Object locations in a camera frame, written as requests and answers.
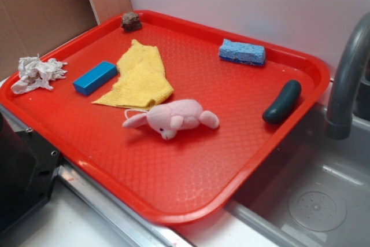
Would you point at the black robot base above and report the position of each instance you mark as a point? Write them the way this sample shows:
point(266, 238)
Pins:
point(29, 166)

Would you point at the blue rectangular block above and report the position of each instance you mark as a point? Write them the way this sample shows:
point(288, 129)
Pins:
point(95, 78)

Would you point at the pink plush bunny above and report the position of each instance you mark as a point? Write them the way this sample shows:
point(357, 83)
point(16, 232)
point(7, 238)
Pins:
point(168, 119)

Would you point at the red plastic tray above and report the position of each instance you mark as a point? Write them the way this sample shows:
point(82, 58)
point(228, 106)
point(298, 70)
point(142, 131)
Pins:
point(197, 172)

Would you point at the yellow knitted cloth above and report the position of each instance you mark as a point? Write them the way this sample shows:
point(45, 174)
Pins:
point(142, 83)

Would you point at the blue sponge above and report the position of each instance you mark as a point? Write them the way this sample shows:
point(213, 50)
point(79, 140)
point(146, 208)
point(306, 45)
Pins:
point(243, 53)

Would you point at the brown rough rock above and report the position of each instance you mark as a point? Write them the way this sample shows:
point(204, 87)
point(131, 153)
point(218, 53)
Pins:
point(130, 21)

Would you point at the dark green toy cucumber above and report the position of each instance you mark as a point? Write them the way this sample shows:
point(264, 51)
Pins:
point(284, 103)

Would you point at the grey faucet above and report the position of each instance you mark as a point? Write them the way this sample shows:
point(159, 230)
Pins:
point(350, 90)

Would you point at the crumpled white paper towel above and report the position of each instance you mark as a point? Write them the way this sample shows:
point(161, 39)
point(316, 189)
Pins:
point(34, 74)

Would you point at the grey toy sink basin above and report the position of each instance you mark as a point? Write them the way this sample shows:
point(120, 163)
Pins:
point(311, 190)

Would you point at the brown cardboard panel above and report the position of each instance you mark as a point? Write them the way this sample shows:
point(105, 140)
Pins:
point(36, 27)

